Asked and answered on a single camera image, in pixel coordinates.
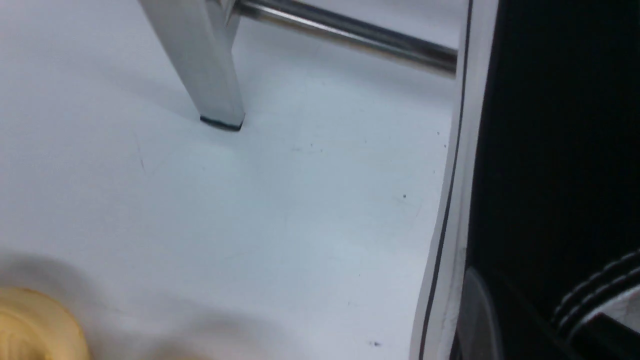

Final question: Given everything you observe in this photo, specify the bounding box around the black canvas sneaker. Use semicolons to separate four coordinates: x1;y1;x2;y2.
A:
407;0;639;360

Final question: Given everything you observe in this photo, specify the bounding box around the stainless steel shoe rack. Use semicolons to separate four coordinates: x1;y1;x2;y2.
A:
139;0;458;132

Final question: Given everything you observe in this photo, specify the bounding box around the right yellow slide slipper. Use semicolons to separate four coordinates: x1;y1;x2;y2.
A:
0;287;93;360

